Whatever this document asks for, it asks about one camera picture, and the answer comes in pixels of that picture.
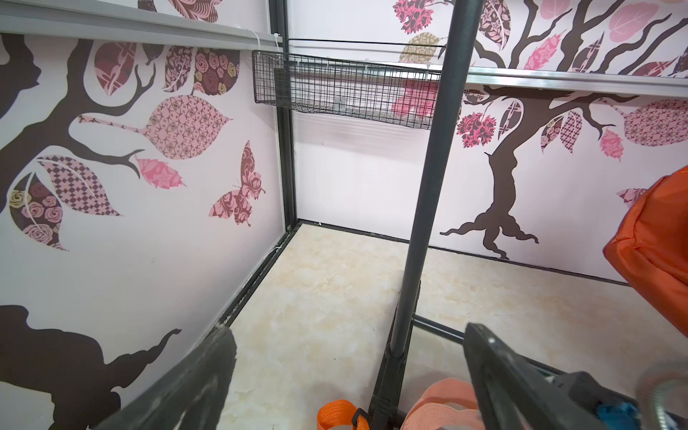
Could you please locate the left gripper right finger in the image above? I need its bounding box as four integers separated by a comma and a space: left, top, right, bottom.
463, 323, 605, 429

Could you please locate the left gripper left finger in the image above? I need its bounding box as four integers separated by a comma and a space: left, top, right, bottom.
97, 326, 237, 430

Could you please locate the dark orange backpack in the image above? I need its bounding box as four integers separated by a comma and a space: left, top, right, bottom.
603, 168, 687, 335

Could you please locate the orange flat bag underneath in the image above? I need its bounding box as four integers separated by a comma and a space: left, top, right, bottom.
316, 400, 371, 430

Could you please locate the left flexible metal conduit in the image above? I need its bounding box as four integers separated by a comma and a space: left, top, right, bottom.
635, 359, 687, 429

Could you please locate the black clothes rack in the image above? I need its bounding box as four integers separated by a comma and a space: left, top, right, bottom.
369, 1, 483, 429

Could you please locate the aluminium profile bar left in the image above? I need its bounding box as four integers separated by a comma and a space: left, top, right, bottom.
1, 1, 282, 52

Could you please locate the black wire basket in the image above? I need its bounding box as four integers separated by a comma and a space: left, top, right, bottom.
252, 50, 441, 130

